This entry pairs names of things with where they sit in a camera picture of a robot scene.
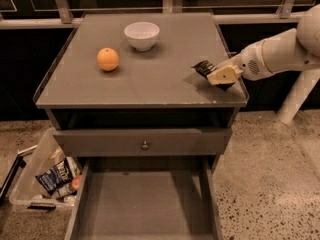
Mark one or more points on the grey top drawer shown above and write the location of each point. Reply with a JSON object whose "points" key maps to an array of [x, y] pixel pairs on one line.
{"points": [[127, 142]]}

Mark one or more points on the white diagonal post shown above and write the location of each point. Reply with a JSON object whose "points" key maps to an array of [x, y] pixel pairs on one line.
{"points": [[299, 92]]}

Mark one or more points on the grey drawer cabinet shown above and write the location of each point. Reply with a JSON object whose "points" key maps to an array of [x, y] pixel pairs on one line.
{"points": [[156, 89]]}

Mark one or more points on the blue kettle chips bag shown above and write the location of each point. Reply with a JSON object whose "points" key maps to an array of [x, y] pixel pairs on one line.
{"points": [[56, 176]]}

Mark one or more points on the metal window railing frame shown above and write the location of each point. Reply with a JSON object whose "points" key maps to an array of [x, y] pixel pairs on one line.
{"points": [[36, 14]]}

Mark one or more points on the open grey middle drawer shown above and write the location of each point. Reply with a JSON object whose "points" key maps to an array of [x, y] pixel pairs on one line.
{"points": [[145, 199]]}

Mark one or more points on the black rxbar chocolate wrapper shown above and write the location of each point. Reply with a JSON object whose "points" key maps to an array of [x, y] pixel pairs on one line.
{"points": [[204, 68]]}

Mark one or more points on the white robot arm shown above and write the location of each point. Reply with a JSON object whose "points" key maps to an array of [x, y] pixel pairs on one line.
{"points": [[297, 49]]}

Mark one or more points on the round metal drawer knob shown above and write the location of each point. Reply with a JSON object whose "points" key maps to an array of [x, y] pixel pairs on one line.
{"points": [[145, 146]]}

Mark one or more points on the clear plastic bin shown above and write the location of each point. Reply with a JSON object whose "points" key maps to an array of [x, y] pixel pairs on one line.
{"points": [[28, 191]]}

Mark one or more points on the white ceramic bowl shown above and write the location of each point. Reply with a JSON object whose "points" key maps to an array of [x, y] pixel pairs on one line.
{"points": [[142, 35]]}

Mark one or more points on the orange fruit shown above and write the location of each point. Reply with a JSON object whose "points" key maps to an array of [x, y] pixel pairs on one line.
{"points": [[108, 59]]}

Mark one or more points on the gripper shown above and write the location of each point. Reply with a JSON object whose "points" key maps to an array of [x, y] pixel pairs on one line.
{"points": [[250, 61]]}

